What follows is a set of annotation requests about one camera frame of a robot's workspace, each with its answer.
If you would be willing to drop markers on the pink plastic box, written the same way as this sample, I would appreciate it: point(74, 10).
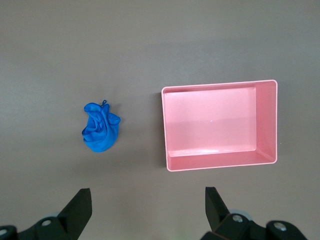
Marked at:
point(212, 125)

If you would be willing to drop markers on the blue cloth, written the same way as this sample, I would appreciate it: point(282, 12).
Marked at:
point(100, 132)

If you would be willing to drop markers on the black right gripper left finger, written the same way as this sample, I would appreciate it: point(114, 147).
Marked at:
point(72, 220)

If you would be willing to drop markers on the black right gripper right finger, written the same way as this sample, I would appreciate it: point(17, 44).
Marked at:
point(225, 225)

